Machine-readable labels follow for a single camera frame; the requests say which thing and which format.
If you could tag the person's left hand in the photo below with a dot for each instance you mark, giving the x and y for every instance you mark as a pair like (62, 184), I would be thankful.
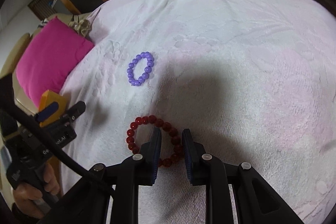
(26, 197)

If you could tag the wooden lattice screen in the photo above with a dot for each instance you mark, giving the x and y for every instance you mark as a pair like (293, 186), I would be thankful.
(42, 3)

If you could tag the pink pillow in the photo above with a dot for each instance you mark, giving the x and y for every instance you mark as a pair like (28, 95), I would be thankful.
(50, 56)

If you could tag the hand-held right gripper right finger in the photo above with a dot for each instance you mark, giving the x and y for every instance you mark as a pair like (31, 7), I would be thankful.
(187, 150)

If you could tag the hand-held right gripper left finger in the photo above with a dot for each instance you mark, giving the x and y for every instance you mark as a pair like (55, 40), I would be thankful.
(156, 150)

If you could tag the striped cloth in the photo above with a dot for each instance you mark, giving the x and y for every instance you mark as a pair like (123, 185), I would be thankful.
(43, 23)

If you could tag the beige crumpled ribbon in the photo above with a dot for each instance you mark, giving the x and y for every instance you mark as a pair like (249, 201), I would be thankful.
(84, 26)

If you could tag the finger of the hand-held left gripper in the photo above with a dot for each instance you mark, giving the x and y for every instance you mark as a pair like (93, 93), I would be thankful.
(47, 111)
(76, 109)

